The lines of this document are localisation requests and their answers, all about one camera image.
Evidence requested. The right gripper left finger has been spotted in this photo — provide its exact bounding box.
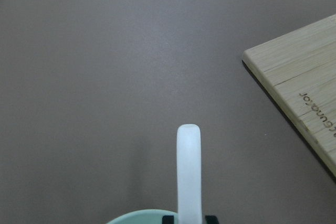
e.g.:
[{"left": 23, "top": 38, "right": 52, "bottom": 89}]
[{"left": 162, "top": 215, "right": 175, "bottom": 224}]

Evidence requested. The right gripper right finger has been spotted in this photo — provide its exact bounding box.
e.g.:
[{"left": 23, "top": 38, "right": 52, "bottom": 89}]
[{"left": 205, "top": 215, "right": 218, "bottom": 224}]

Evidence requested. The white ceramic spoon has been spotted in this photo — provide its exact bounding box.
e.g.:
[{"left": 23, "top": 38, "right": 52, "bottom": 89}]
[{"left": 176, "top": 124, "right": 203, "bottom": 223}]

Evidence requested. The mint green ceramic bowl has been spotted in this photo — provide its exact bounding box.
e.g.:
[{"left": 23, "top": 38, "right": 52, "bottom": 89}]
[{"left": 108, "top": 209, "right": 178, "bottom": 224}]

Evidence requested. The bamboo cutting board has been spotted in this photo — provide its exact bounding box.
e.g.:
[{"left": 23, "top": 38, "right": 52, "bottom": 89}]
[{"left": 243, "top": 15, "right": 335, "bottom": 174}]

